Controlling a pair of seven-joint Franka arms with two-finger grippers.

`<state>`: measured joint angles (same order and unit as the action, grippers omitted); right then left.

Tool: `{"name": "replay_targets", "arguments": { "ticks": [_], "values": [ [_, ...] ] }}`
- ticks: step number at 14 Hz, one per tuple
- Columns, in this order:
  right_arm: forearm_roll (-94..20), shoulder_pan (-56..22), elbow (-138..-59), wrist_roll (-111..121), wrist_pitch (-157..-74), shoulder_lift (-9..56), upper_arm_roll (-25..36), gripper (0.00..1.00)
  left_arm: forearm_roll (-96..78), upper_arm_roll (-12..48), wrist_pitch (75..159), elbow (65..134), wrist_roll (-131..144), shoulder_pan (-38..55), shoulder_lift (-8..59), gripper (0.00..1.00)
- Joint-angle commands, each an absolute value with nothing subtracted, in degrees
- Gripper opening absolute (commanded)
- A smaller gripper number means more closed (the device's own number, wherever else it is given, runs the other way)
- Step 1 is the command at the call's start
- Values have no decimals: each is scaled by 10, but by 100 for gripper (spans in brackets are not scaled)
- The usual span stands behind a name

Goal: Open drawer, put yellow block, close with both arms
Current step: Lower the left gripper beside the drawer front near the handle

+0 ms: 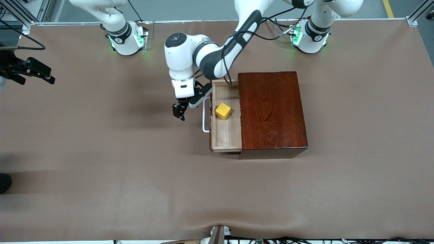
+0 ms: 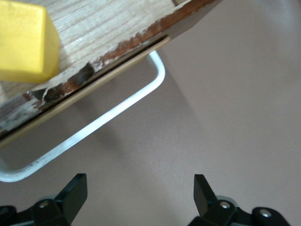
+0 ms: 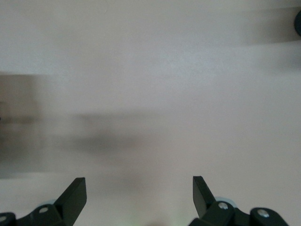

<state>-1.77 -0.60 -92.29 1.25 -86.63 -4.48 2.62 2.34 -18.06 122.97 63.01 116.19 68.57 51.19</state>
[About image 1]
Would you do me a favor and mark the brown table cover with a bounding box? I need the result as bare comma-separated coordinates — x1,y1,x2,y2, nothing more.
0,19,434,243

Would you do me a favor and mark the dark brown wooden cabinet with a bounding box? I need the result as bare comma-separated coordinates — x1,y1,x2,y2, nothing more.
237,71,309,160

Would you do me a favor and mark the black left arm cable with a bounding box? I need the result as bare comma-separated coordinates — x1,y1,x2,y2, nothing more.
221,6,307,86

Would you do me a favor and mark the yellow wooden block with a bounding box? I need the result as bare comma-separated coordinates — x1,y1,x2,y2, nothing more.
215,103,232,120

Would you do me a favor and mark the black right base cable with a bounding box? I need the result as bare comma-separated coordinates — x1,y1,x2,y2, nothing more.
128,0,144,22

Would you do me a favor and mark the black round object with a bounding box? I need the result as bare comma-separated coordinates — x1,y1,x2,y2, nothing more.
0,173,12,194

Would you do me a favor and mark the aluminium frame profile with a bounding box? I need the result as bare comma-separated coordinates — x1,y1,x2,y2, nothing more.
407,0,434,27
0,0,51,34

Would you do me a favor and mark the metal table clamp bracket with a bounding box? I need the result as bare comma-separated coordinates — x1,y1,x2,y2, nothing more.
209,225,232,244

